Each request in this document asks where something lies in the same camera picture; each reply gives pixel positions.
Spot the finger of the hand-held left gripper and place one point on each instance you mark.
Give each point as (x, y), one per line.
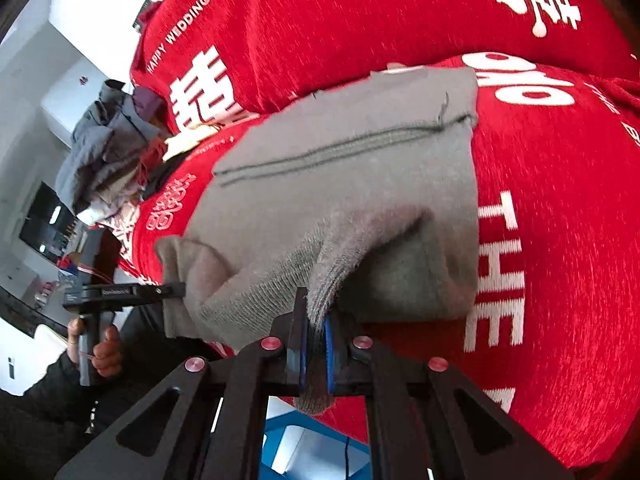
(160, 291)

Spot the white air conditioner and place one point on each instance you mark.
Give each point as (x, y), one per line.
(75, 107)

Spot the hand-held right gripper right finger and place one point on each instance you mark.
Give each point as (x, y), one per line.
(330, 355)

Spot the person's left hand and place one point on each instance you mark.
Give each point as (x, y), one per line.
(107, 355)

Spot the person's left forearm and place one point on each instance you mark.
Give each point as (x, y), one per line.
(50, 400)

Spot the red printed blanket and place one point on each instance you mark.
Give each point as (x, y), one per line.
(550, 260)

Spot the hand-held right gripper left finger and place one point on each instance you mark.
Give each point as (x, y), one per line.
(301, 355)

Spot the pile of clothes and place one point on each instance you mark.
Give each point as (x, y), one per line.
(100, 150)

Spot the grey knit sweater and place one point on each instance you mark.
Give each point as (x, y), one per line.
(350, 170)

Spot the black television screen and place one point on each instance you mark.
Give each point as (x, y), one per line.
(42, 225)

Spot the blue plastic stool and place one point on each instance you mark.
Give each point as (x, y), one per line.
(280, 435)

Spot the red printed pillow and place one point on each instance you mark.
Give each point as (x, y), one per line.
(350, 20)

